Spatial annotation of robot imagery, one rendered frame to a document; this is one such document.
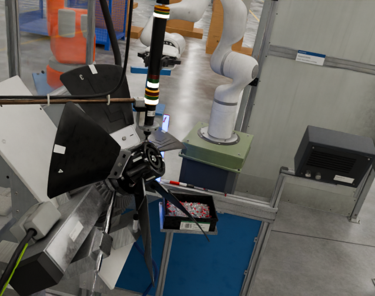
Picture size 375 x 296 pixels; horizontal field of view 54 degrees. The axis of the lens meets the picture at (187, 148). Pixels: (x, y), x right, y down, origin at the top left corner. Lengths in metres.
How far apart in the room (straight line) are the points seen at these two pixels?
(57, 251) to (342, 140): 1.11
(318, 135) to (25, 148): 1.06
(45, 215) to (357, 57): 2.50
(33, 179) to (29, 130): 0.16
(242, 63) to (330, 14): 1.34
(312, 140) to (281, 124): 1.58
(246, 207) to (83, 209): 0.86
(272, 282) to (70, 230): 1.84
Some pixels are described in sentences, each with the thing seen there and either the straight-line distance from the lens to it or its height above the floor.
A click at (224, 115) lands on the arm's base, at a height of 1.14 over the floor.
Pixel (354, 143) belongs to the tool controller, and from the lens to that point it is 1.58.
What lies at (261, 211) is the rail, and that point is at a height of 0.83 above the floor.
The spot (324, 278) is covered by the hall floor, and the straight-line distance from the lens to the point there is 2.83.
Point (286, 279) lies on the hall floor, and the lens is 2.69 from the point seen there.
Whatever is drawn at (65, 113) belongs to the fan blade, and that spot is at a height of 1.41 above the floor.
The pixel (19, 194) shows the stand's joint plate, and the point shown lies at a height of 1.05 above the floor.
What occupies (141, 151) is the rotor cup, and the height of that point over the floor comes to 1.26.
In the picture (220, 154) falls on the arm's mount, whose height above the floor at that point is 1.00.
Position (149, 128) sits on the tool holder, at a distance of 1.15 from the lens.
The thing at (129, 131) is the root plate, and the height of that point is 1.27.
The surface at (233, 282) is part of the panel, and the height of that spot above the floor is 0.36.
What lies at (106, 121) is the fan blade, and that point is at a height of 1.30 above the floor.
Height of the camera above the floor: 1.76
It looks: 26 degrees down
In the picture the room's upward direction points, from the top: 10 degrees clockwise
